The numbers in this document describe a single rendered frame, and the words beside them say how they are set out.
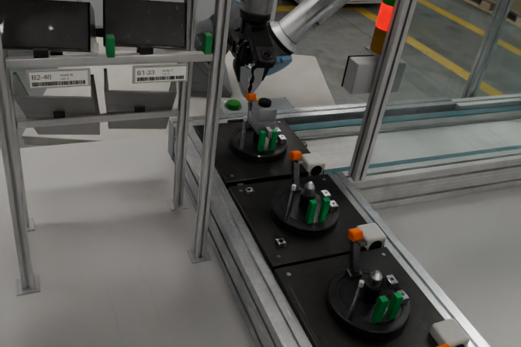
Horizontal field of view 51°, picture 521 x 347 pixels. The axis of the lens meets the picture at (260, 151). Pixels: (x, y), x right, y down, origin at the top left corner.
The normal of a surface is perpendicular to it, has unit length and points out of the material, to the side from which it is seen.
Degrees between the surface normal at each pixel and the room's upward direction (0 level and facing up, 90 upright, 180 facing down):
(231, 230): 0
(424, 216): 0
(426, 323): 0
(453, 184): 90
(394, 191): 90
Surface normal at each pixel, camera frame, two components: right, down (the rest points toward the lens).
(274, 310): 0.13, -0.83
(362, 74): 0.37, 0.55
